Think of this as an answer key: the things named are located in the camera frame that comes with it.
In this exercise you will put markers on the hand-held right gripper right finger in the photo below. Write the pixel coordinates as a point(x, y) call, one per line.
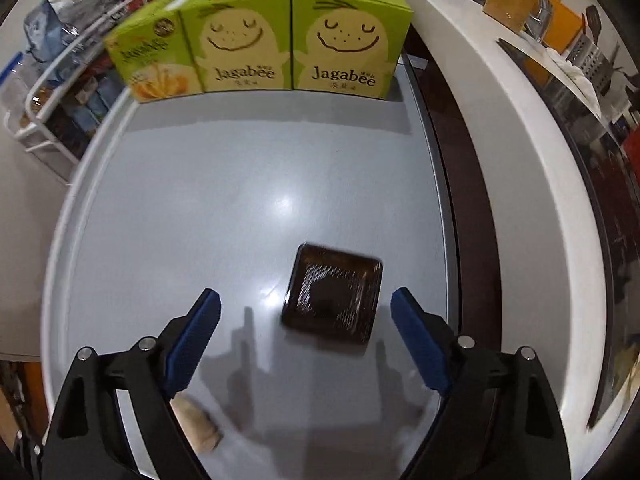
point(417, 340)

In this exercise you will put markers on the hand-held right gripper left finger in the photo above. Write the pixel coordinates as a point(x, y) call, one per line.
point(195, 340)

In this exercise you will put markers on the white kitchen counter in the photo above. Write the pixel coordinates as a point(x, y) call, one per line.
point(500, 160)

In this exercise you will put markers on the white rolling cart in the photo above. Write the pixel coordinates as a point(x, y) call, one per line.
point(50, 152)

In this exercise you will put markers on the green snack box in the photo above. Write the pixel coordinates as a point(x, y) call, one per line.
point(235, 45)
point(350, 40)

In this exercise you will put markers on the white cloth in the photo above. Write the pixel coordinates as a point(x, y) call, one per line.
point(570, 72)

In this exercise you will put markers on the clear zip bag of nuts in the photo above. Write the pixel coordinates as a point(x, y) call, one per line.
point(15, 85)

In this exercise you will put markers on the steel box grater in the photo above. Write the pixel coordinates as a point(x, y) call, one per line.
point(592, 62)

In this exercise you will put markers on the blue foil bag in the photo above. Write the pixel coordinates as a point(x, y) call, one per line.
point(45, 25)

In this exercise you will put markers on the orange box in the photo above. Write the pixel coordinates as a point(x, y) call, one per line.
point(565, 22)

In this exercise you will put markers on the black spatula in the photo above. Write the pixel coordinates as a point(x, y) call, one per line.
point(592, 20)

